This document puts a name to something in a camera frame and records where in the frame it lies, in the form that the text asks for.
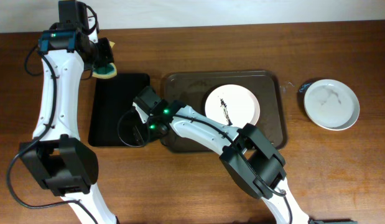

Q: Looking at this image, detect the green yellow sponge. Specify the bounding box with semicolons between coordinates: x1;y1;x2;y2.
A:
92;41;117;79

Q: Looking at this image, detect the black plastic tray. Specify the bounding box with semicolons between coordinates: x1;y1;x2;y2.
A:
88;73;150;147

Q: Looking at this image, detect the white plate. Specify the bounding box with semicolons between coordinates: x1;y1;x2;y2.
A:
204;84;261;128
303;79;360;131

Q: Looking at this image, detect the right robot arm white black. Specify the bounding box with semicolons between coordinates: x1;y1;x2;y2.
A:
132;86;313;224

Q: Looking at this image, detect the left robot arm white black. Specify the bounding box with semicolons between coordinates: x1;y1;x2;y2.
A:
16;1;119;223

